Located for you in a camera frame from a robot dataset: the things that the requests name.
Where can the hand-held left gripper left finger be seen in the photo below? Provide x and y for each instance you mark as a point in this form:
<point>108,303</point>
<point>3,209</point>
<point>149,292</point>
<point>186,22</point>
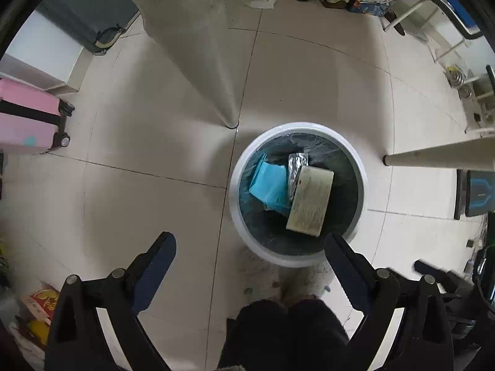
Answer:
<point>152,274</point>

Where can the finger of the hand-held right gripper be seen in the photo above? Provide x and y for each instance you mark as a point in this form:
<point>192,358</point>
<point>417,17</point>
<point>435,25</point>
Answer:
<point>435,268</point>

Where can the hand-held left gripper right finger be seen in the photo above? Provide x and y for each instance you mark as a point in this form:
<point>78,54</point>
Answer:
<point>348,274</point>

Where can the white round trash bin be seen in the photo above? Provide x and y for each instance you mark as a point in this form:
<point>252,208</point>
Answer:
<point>239,216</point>

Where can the fuzzy beige slippers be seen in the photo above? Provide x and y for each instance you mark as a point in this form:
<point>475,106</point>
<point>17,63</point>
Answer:
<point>286,282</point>

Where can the black bin liner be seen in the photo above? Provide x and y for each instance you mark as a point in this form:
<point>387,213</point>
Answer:
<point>294,241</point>

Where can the beige cardboard box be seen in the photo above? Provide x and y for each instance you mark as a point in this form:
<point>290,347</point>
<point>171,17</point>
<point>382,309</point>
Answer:
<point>311,201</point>

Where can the black floor scale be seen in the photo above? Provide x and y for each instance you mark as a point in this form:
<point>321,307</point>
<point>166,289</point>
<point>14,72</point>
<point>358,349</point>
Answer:
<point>477,193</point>

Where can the person's dark pants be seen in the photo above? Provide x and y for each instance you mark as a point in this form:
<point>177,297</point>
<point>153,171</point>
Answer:
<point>286,336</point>

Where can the thin white table leg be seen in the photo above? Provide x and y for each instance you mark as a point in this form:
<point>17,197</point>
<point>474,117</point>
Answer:
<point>441,156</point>

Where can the red snack packet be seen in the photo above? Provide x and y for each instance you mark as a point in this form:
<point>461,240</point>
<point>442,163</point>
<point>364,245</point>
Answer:
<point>40,303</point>

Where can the silver foil packet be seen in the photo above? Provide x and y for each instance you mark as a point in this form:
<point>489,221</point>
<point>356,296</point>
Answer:
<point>294,168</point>

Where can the light blue packet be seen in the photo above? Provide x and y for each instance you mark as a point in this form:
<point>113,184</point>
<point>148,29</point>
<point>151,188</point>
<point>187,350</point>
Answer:
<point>268,185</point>

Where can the yellow packet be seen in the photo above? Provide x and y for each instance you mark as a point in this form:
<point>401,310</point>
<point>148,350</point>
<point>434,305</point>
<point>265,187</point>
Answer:
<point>38,330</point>

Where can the metal bowl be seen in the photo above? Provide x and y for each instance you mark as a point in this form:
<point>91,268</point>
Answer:
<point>456,77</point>

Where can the pink suitcase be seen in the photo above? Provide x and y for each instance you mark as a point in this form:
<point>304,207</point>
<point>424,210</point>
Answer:
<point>27,116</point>

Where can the thick white table leg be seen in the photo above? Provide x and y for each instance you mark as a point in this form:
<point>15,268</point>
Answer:
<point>193,38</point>

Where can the white metal rack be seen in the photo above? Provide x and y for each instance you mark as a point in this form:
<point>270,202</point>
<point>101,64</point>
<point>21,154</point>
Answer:
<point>437,27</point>

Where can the white cabinet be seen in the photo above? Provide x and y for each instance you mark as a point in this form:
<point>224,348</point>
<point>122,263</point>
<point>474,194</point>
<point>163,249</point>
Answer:
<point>42,58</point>

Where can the grey-blue storage case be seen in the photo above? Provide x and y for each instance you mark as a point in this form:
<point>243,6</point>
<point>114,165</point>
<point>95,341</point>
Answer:
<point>85,11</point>

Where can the white crumpled tissue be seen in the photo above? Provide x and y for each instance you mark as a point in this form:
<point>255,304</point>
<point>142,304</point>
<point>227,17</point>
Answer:
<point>262,4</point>

